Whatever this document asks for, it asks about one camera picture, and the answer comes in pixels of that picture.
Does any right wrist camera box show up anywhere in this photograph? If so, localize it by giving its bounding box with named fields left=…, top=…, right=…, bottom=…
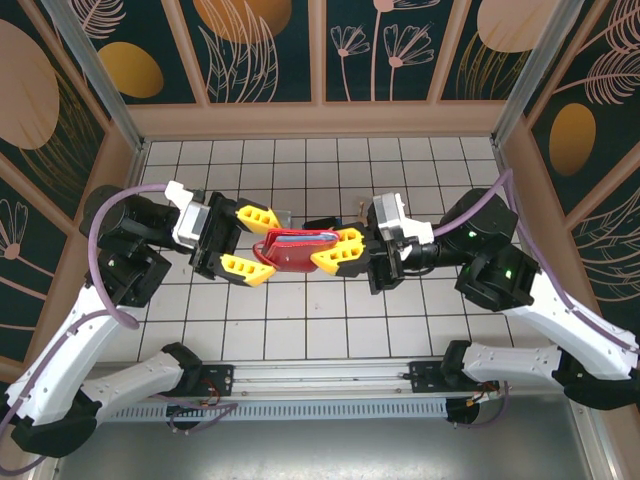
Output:
left=369, top=192, right=436, bottom=247

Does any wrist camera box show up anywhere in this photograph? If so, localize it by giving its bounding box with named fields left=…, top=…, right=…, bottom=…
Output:
left=164, top=180, right=212, bottom=251
left=369, top=192, right=436, bottom=247

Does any small green circuit board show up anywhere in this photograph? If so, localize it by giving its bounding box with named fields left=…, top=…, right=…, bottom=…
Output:
left=166, top=399, right=210, bottom=417

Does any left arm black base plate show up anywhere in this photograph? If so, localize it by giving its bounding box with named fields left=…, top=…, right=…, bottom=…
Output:
left=197, top=363, right=236, bottom=397

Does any red leather card holder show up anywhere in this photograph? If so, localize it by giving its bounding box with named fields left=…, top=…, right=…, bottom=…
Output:
left=252, top=227, right=341, bottom=275

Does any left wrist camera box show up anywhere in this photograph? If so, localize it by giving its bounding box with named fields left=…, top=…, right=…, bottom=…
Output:
left=164, top=180, right=212, bottom=251

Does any blue metal card stand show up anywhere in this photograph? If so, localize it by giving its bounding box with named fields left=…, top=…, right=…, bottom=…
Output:
left=302, top=216, right=346, bottom=234

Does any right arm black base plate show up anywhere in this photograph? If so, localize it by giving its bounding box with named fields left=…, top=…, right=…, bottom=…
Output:
left=408, top=360, right=451, bottom=396

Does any slotted grey cable duct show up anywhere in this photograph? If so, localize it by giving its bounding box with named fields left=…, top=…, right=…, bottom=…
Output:
left=99, top=398, right=449, bottom=424

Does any aluminium corner post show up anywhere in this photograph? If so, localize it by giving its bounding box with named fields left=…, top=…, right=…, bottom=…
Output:
left=39, top=0, right=151, bottom=154
left=489, top=0, right=601, bottom=147

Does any aluminium mounting rail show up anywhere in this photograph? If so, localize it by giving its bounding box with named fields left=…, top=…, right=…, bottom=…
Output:
left=47, top=352, right=591, bottom=401

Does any grey metal sheet panel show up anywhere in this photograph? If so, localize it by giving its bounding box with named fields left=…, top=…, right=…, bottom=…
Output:
left=27, top=394, right=619, bottom=480

